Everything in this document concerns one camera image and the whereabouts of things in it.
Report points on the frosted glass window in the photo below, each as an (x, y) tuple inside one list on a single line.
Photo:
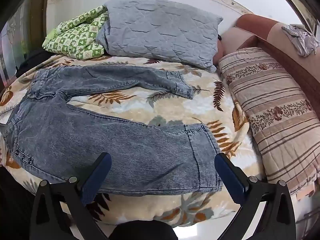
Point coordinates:
[(15, 40)]

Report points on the grey crumpled cloth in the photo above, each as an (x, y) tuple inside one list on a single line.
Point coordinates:
[(300, 38)]

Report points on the leaf print blanket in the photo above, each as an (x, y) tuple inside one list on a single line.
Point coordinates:
[(162, 105)]

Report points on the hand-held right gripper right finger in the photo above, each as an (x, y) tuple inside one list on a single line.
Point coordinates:
[(226, 172)]

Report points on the blue-grey denim pants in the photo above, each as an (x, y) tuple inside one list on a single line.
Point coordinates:
[(75, 135)]

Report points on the striped floral bolster pillow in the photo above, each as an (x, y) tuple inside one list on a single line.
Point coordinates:
[(275, 120)]

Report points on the green checkered blanket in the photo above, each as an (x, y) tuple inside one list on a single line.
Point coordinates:
[(75, 40)]

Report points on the grey quilted pillow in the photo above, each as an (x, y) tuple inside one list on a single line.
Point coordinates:
[(160, 30)]

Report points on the person's dark clothing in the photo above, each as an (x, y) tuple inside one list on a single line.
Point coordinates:
[(142, 231)]

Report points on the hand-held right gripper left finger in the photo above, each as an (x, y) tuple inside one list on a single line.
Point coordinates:
[(101, 172)]

